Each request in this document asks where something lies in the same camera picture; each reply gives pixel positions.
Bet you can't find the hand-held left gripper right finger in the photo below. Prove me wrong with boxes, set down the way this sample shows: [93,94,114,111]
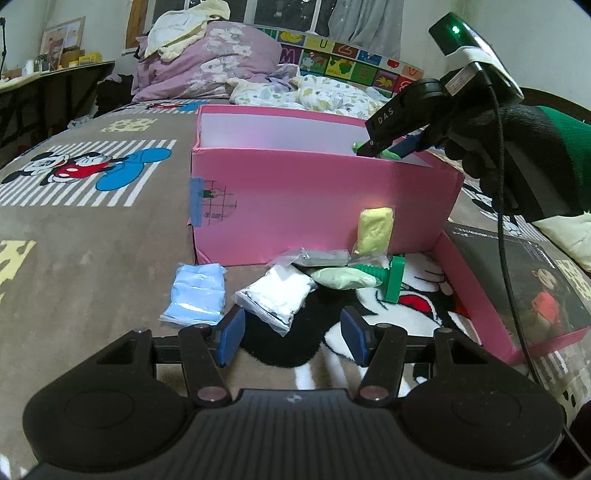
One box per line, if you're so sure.
[341,307,491,409]

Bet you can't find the yellow clay packet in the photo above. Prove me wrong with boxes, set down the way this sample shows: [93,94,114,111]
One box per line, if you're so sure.
[353,207,397,257]

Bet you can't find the pink box lid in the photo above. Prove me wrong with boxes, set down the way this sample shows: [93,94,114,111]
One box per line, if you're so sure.
[431,222,591,366]

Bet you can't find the green plastic bolt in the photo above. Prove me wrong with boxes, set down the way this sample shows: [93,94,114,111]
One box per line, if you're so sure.
[348,256,407,304]

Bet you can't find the yellow and white cloth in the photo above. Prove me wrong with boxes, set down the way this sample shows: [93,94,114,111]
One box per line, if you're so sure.
[143,0,232,61]

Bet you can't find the pink cardboard box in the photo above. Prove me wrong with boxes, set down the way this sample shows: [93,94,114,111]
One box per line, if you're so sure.
[190,104,465,268]

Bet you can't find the blue clay packet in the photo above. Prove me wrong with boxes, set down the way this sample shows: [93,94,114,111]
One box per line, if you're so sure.
[159,263,228,326]

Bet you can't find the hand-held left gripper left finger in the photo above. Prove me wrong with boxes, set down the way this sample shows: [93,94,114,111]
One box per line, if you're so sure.
[93,307,247,409]

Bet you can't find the white leaf print quilt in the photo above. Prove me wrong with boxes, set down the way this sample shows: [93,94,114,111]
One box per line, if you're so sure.
[228,73,399,116]

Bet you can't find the hanging grey clothes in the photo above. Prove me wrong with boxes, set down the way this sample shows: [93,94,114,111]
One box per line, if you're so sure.
[328,0,403,48]

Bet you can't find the purple floral duvet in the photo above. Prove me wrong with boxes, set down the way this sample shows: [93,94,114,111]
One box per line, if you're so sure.
[131,22,302,103]

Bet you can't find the pale green clay packet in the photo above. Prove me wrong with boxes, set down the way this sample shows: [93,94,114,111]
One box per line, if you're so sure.
[308,267,378,291]

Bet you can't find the dark cloth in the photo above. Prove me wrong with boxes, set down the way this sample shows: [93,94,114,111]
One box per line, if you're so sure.
[96,73,136,117]

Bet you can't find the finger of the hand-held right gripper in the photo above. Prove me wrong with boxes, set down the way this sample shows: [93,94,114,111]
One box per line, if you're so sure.
[356,90,445,158]
[393,132,438,158]

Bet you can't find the cartoon printed blanket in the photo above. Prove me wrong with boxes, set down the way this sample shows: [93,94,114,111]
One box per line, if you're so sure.
[0,97,591,418]

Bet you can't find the framed picture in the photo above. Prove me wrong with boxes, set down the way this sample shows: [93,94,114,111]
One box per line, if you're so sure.
[40,17,86,71]

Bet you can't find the light green clay packet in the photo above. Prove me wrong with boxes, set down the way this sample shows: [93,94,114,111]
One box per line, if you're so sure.
[352,141,403,161]

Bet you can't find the person's right hand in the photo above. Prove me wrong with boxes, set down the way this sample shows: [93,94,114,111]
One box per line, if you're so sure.
[442,103,583,223]

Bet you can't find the white clay packet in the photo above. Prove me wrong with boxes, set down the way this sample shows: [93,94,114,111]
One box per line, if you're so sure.
[232,263,317,336]

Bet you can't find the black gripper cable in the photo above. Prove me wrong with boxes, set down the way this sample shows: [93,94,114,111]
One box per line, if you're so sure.
[480,65,591,462]

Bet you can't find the pale yellow pillow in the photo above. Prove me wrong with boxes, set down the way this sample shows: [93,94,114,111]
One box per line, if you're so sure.
[534,213,591,273]

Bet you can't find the dark desk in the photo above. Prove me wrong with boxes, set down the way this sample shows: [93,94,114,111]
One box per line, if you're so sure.
[0,60,116,155]

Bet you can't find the grey clay packet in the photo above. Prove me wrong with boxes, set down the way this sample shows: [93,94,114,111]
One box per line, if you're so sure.
[288,248,352,269]

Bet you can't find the person's right forearm green sleeve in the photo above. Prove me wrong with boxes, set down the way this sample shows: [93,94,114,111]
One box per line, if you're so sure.
[536,104,591,219]

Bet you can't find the colourful alphabet mat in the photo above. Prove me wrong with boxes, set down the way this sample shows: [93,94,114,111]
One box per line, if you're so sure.
[257,25,424,96]

